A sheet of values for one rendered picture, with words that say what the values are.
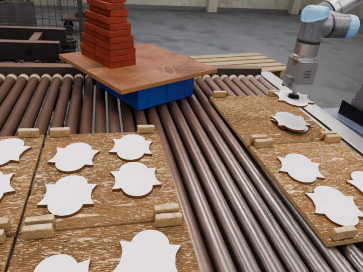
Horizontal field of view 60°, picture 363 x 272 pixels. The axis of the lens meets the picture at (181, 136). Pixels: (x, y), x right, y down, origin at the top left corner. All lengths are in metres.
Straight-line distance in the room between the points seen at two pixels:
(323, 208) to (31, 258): 0.66
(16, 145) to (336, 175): 0.93
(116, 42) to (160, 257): 0.91
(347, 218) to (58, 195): 0.69
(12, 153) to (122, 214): 0.39
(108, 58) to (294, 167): 0.81
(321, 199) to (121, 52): 0.92
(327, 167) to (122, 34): 0.89
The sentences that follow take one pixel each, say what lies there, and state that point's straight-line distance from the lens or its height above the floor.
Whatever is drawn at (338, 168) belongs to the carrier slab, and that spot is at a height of 0.94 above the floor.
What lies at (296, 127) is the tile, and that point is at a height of 0.96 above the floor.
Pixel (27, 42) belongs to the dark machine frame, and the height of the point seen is 1.02.
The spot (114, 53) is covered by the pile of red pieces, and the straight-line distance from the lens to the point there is 1.33.
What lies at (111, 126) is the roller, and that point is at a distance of 1.15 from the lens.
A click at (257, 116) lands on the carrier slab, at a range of 1.28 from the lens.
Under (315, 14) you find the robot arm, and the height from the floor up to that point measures 1.33.
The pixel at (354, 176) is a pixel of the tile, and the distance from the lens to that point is 1.05.
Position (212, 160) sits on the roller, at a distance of 0.99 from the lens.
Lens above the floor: 1.45
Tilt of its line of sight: 29 degrees down
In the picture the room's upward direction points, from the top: 5 degrees clockwise
